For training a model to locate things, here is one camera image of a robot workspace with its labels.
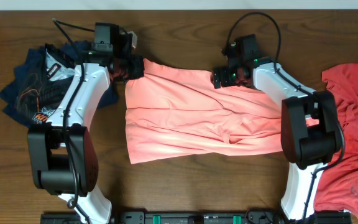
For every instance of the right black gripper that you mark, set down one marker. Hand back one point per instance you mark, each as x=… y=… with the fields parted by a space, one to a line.
x=225 y=81

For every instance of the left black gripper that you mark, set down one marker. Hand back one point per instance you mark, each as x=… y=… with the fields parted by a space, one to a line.
x=137 y=67

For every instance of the light coral pink shirt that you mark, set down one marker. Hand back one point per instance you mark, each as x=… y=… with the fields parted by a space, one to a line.
x=174 y=112

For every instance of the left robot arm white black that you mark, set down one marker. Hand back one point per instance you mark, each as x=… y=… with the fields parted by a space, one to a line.
x=62 y=155

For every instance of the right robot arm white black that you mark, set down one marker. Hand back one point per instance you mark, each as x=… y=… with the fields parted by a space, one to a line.
x=310 y=130

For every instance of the black orange printed folded shirt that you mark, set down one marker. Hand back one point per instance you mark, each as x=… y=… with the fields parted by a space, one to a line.
x=45 y=84

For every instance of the navy blue folded shirt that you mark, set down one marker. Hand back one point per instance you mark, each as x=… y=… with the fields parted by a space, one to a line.
x=10 y=92

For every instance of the red t-shirt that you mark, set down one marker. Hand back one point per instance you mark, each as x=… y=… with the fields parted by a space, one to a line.
x=338 y=186

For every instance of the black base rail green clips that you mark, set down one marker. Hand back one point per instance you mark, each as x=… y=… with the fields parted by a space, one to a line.
x=249 y=217

